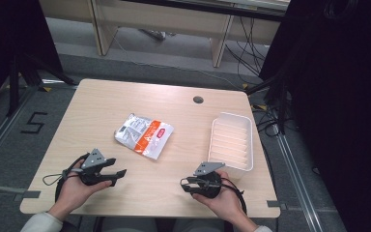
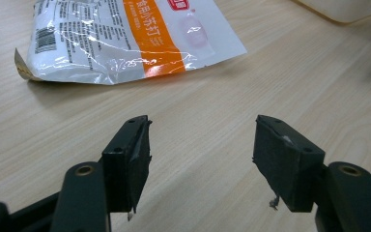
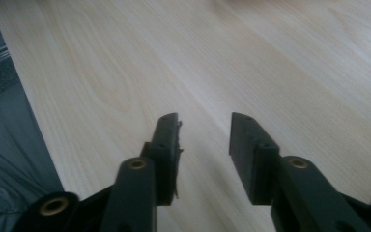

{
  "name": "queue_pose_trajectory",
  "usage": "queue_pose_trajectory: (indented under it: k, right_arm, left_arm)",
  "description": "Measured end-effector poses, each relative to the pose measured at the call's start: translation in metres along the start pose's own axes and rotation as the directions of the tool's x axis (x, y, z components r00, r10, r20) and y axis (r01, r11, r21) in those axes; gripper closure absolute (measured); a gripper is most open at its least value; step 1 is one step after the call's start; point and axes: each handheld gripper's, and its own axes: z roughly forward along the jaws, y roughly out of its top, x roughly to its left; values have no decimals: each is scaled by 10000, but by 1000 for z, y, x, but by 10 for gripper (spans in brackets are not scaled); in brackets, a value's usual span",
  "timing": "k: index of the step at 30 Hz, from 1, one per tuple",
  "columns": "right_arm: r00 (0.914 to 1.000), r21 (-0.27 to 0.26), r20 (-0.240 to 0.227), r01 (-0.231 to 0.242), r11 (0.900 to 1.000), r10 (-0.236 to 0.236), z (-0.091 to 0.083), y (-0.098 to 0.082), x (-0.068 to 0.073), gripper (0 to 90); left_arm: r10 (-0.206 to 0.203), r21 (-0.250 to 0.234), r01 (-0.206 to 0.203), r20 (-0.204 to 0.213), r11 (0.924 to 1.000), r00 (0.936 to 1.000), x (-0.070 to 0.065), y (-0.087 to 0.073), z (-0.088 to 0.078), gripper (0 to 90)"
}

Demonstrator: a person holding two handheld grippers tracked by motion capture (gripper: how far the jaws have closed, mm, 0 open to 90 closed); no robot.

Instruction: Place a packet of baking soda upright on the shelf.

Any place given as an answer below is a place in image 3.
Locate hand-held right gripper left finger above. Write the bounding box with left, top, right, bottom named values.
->
left=140, top=112, right=184, bottom=207

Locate grey cloth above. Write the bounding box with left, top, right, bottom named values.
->
left=0, top=84, right=65, bottom=232

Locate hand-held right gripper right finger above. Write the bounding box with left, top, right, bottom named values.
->
left=228, top=111, right=281, bottom=206

